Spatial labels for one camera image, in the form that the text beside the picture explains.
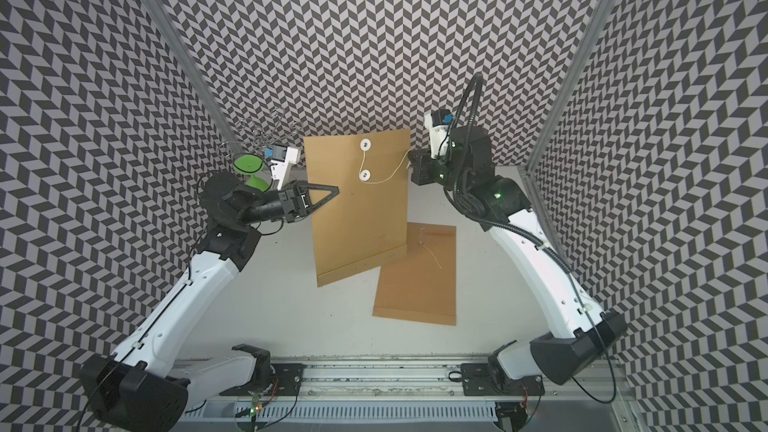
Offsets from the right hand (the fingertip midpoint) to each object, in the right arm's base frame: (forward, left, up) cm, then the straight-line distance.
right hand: (412, 159), depth 66 cm
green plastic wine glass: (+4, +39, -5) cm, 40 cm away
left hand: (-11, +15, +1) cm, 19 cm away
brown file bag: (-13, +10, -6) cm, 18 cm away
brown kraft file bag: (-11, -2, -41) cm, 43 cm away
